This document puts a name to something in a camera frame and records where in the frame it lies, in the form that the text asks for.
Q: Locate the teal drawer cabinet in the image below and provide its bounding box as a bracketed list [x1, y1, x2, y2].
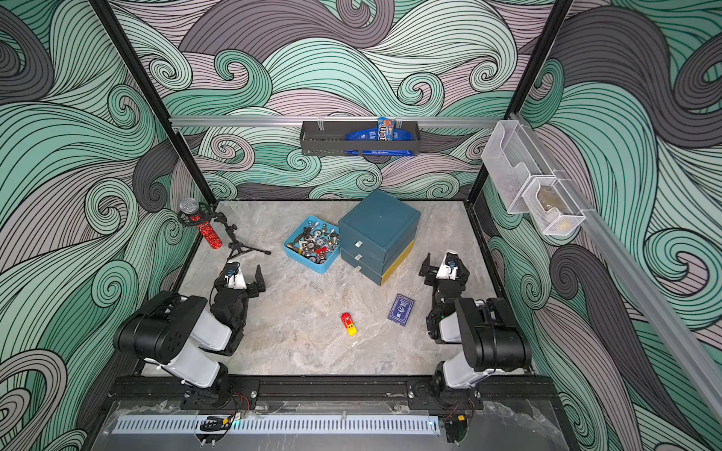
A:
[340, 190, 420, 286]

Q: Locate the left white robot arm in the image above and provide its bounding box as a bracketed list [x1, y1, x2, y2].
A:
[113, 260, 266, 398]

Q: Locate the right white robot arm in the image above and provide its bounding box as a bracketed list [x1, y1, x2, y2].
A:
[419, 252, 532, 396]

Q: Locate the blue playing card box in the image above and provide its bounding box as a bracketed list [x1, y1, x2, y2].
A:
[387, 294, 415, 327]

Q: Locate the blue tray of hardware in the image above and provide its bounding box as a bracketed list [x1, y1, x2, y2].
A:
[283, 215, 341, 274]

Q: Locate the black tripod with red microphone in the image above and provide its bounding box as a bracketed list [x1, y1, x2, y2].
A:
[178, 197, 272, 259]

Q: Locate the red yellow toy car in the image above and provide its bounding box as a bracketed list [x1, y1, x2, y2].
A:
[340, 312, 357, 336]

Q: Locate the blue snack packet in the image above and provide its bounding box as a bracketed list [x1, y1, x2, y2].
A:
[344, 118, 417, 156]

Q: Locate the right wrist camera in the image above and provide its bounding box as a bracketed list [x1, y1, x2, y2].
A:
[436, 252, 461, 280]

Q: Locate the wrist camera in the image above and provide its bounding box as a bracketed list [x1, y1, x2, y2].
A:
[217, 261, 246, 291]
[436, 252, 461, 280]

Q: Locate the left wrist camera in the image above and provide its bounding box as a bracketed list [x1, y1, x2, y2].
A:
[217, 261, 246, 291]

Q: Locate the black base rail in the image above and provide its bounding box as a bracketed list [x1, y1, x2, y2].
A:
[108, 375, 557, 413]

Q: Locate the white slotted cable duct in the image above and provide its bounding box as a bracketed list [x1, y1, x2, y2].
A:
[110, 415, 441, 436]

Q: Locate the clear wall bin small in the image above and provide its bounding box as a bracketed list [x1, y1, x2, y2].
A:
[522, 176, 585, 238]

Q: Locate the clear wall bin large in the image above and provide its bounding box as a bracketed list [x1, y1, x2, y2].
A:
[482, 120, 553, 214]

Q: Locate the black wall basket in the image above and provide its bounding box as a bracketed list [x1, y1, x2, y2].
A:
[300, 118, 421, 156]

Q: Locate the aluminium wall rail back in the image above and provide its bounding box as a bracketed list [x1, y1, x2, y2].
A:
[169, 115, 500, 129]

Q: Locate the aluminium wall rail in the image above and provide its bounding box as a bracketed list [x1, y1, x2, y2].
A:
[510, 113, 721, 420]
[169, 115, 500, 129]

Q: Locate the aluminium wall rail right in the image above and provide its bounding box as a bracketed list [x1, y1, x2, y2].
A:
[510, 113, 721, 420]

